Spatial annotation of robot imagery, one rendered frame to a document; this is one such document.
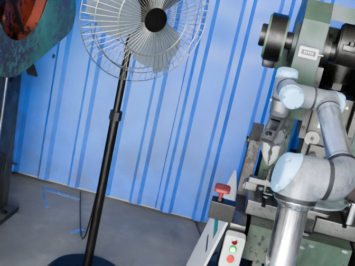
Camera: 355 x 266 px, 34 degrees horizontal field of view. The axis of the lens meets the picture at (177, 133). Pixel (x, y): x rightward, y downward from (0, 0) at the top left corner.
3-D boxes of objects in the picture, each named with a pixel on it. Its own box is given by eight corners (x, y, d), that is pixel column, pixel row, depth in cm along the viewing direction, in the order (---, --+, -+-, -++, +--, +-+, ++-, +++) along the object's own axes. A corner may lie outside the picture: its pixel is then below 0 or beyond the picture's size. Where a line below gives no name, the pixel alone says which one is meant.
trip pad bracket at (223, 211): (225, 250, 222) (236, 204, 217) (200, 244, 223) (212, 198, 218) (226, 244, 228) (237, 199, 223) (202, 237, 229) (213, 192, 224)
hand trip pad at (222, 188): (225, 210, 218) (230, 191, 216) (209, 206, 218) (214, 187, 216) (226, 203, 224) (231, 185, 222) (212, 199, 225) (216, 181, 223)
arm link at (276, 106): (290, 104, 199) (267, 98, 202) (287, 116, 201) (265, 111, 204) (295, 98, 206) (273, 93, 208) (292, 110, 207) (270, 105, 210)
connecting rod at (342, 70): (347, 120, 218) (374, 30, 209) (315, 112, 220) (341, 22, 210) (341, 108, 238) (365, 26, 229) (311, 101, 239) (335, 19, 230)
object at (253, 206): (356, 243, 224) (361, 229, 223) (243, 213, 229) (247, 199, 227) (347, 214, 253) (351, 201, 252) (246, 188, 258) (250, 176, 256)
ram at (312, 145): (335, 173, 222) (358, 100, 214) (297, 163, 223) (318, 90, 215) (331, 160, 238) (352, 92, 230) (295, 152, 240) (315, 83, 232)
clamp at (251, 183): (282, 198, 237) (288, 174, 235) (242, 188, 239) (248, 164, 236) (281, 193, 243) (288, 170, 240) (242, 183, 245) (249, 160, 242)
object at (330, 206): (350, 218, 210) (351, 216, 210) (272, 198, 213) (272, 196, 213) (341, 191, 238) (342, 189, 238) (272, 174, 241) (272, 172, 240)
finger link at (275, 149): (279, 163, 215) (284, 140, 212) (275, 168, 210) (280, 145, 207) (271, 160, 216) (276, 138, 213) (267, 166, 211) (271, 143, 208)
